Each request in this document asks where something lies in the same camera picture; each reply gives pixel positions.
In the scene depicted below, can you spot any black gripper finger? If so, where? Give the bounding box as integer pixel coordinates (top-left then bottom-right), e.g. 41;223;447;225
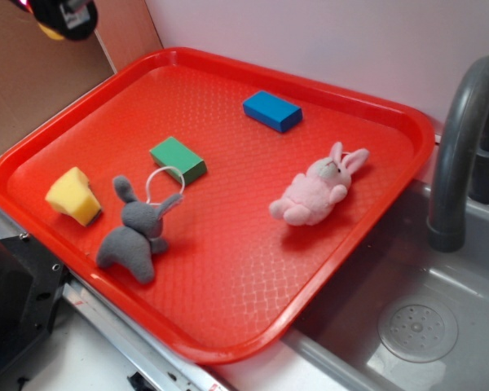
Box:
27;0;99;41

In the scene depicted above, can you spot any yellow rubber duck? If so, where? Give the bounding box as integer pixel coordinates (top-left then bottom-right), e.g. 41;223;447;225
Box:
37;23;64;41

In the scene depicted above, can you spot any pink plush bunny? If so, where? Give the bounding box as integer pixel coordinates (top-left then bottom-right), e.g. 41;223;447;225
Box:
269;142;370;226

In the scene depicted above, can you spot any brown cardboard panel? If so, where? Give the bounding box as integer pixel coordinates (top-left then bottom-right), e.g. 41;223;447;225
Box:
0;1;162;155

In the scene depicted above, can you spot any green wooden block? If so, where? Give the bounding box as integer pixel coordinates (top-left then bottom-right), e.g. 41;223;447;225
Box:
149;137;208;186

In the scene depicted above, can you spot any yellow sponge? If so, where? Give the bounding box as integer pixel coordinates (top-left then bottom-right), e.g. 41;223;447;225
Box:
45;167;102;226

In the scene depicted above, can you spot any blue wooden block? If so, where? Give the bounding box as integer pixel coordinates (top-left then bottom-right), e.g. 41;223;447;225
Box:
242;91;303;133

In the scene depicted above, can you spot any red plastic tray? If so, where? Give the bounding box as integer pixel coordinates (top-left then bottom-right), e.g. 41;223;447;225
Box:
0;48;434;364

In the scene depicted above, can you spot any grey plush bunny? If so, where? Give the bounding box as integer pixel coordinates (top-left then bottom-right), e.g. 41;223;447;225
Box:
95;166;186;284

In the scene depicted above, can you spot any grey toy faucet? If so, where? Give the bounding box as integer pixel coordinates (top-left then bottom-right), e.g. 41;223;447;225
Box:
427;56;489;253

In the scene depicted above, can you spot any grey toy sink basin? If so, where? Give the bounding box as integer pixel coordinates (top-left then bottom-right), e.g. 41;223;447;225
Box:
284;182;489;390

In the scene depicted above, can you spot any sink drain cover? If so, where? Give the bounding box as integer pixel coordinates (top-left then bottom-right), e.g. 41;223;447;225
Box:
377;297;458;363

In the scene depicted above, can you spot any black metal bracket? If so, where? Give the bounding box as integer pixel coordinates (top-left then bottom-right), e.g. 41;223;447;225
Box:
0;236;67;377

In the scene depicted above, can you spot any silver metal rail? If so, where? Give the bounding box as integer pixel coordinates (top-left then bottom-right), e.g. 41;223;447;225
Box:
63;279;233;390

